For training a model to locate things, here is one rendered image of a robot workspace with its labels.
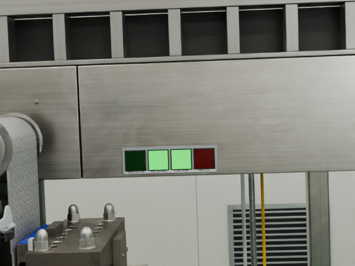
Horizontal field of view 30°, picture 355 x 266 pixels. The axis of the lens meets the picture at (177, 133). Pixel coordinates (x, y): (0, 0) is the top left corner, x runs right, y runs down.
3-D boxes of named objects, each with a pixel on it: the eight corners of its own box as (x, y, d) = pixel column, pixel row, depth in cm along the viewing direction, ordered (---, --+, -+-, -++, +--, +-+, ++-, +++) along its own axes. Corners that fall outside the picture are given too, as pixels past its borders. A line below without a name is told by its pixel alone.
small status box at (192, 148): (122, 174, 174) (121, 148, 173) (122, 174, 174) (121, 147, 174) (217, 171, 172) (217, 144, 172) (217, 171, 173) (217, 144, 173)
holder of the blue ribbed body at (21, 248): (17, 267, 144) (16, 244, 144) (43, 244, 167) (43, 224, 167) (31, 266, 144) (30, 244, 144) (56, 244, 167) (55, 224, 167)
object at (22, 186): (10, 254, 143) (6, 169, 142) (38, 231, 167) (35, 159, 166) (12, 254, 143) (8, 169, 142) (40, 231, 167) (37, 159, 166)
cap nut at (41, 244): (31, 252, 140) (30, 230, 140) (36, 247, 144) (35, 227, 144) (48, 251, 140) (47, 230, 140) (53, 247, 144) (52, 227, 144)
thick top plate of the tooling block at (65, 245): (26, 281, 140) (24, 253, 139) (66, 240, 180) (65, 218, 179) (101, 279, 139) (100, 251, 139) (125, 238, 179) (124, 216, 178)
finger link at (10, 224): (23, 201, 135) (2, 208, 126) (25, 229, 136) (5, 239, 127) (9, 201, 136) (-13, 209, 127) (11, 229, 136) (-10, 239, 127)
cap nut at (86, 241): (76, 249, 141) (76, 228, 141) (80, 245, 145) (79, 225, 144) (94, 249, 141) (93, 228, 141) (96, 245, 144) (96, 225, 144)
